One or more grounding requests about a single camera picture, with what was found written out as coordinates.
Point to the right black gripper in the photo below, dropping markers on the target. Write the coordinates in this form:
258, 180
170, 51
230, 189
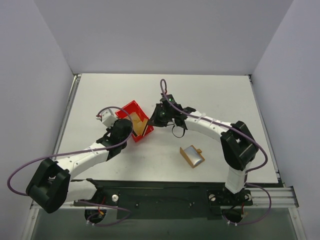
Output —
154, 116

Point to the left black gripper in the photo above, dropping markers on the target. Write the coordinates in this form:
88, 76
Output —
132, 128

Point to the orange credit card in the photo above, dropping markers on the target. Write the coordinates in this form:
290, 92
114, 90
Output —
137, 124
144, 126

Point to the red plastic bin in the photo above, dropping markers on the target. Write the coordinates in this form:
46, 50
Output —
134, 107

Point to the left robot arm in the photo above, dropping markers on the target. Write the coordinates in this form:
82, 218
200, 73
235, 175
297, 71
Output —
51, 185

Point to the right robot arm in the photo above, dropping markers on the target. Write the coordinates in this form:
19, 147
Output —
237, 150

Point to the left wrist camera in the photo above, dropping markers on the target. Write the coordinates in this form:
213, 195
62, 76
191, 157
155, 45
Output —
107, 118

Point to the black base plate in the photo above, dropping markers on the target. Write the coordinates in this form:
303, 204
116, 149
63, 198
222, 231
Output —
178, 211

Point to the aluminium frame rail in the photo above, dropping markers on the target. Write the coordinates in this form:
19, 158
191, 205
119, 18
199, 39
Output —
275, 197

